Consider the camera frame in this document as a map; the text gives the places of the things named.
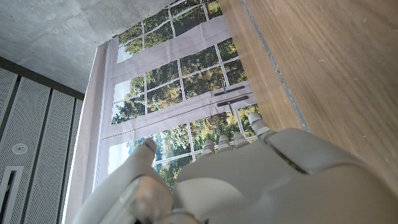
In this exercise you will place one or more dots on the ceiling air vent slot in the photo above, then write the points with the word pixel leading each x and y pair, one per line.
pixel 9 196

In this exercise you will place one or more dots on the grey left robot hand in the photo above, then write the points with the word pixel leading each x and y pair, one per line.
pixel 264 180

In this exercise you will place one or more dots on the grey tape outline on table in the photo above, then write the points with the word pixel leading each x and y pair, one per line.
pixel 280 76

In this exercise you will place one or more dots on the printed window backdrop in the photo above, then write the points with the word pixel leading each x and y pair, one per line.
pixel 174 77

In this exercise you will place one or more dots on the white round ceiling sensor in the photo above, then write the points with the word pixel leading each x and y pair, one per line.
pixel 19 149

